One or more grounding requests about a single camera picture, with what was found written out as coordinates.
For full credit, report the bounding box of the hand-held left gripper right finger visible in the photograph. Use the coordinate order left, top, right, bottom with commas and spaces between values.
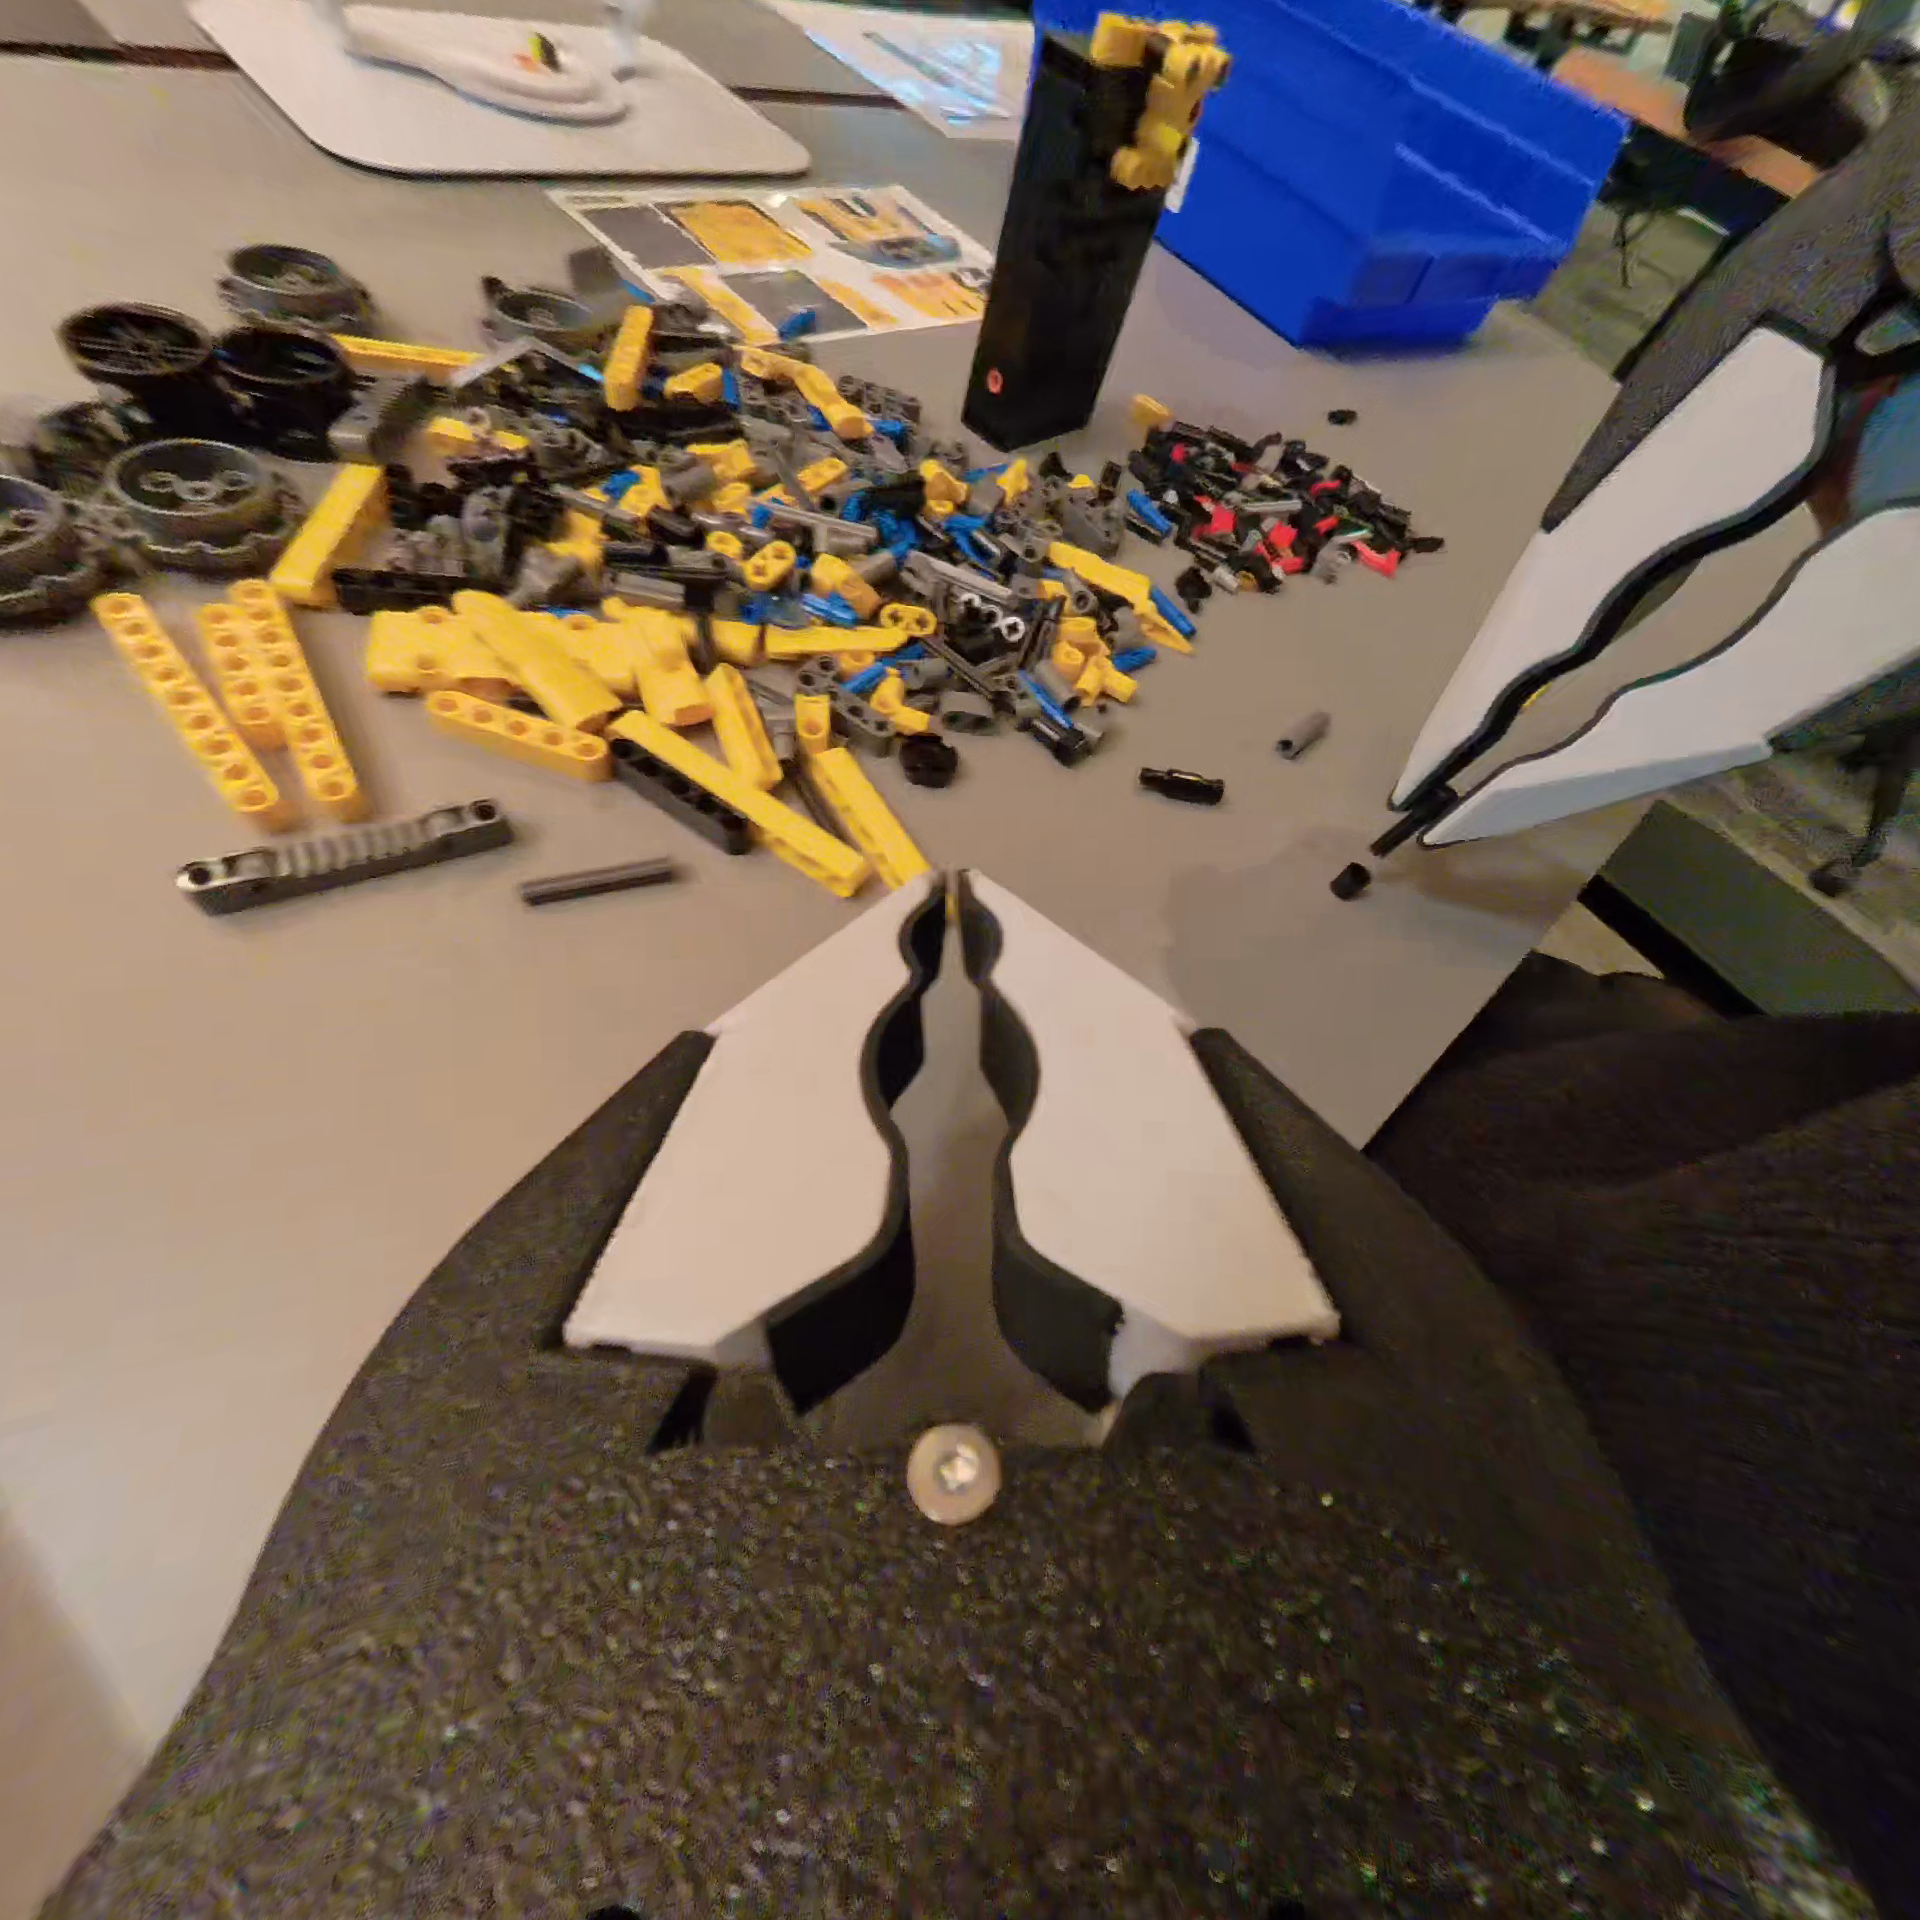
953, 862, 1340, 1414

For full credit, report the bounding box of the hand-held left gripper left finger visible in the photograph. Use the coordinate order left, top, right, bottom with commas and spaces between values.
559, 870, 945, 1414

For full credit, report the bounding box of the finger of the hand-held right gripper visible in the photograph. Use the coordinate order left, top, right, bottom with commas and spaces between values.
1381, 321, 1843, 823
1421, 505, 1920, 851

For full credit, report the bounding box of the long black connector pin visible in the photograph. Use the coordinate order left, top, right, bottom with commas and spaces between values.
1365, 781, 1462, 859

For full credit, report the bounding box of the black office chair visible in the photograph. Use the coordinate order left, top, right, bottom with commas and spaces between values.
1678, 0, 1898, 170

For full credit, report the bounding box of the pile of red black pins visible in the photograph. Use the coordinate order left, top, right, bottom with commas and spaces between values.
1124, 394, 1453, 600

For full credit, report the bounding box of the blue plastic bin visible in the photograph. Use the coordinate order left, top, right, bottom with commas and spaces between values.
1033, 0, 1628, 355

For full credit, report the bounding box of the grey gear rack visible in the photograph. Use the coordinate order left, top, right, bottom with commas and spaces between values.
176, 800, 517, 917

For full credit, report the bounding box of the pile of yellow building pieces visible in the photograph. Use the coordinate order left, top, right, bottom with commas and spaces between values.
89, 290, 1199, 900

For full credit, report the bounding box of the yellow connector assembly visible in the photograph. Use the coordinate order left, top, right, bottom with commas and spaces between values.
1093, 19, 1230, 189

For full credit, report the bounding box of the black perforated block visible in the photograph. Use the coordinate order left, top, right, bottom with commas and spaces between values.
953, 23, 1199, 453

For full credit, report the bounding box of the pile of black toy wheels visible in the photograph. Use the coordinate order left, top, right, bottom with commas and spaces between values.
0, 244, 376, 630

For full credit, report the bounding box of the white paper sheet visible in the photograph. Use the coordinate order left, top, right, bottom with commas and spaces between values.
768, 0, 1053, 135

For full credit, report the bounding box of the printed instruction sheet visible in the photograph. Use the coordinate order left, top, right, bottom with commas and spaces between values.
544, 180, 1003, 342

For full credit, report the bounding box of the white tray with white object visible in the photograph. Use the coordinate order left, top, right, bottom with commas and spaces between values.
191, 0, 815, 180

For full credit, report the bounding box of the white moulded base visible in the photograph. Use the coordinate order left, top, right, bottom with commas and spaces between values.
332, 0, 630, 125

